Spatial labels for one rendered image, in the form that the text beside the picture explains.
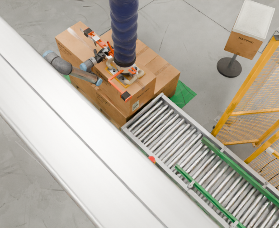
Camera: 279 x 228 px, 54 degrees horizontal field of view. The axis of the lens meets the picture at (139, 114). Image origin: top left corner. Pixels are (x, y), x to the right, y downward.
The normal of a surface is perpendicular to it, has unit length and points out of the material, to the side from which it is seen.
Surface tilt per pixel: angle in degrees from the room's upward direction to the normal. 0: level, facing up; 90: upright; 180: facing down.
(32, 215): 0
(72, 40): 0
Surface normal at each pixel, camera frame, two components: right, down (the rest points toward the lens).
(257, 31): 0.04, -0.47
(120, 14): -0.16, 0.80
